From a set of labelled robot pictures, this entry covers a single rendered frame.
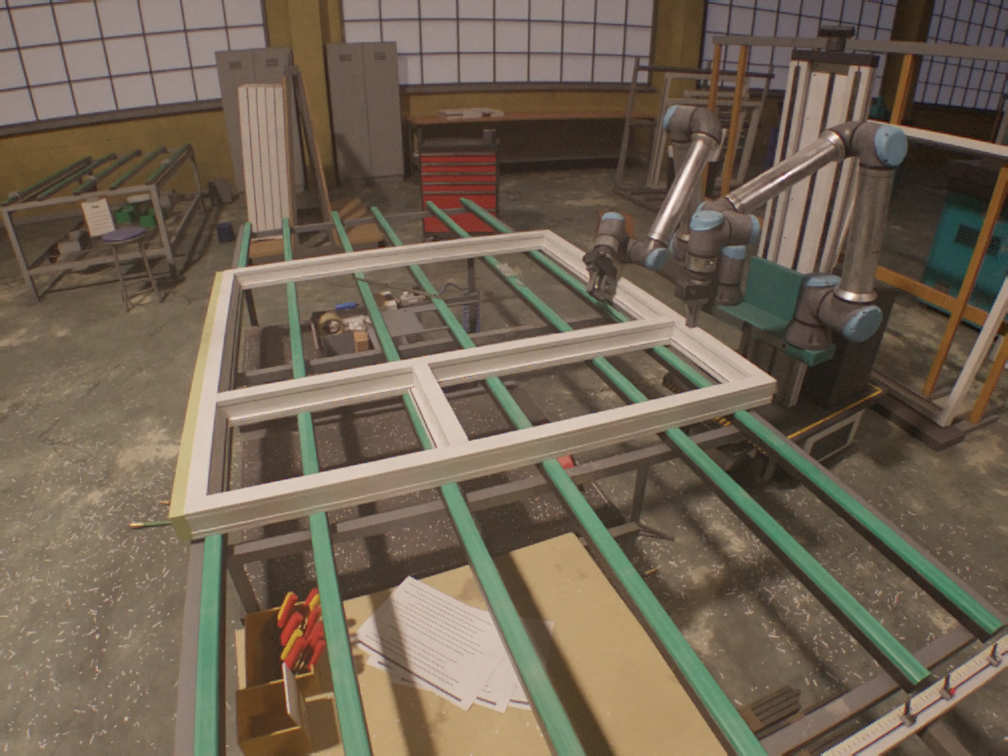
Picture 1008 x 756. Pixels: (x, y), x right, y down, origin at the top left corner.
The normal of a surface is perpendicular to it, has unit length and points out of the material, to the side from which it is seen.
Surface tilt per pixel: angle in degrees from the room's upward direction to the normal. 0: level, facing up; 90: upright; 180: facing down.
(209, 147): 90
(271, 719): 0
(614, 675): 0
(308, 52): 90
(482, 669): 0
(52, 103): 90
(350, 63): 90
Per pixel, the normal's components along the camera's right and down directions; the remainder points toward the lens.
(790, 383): -0.87, 0.25
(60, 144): 0.35, 0.47
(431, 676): 0.00, -0.86
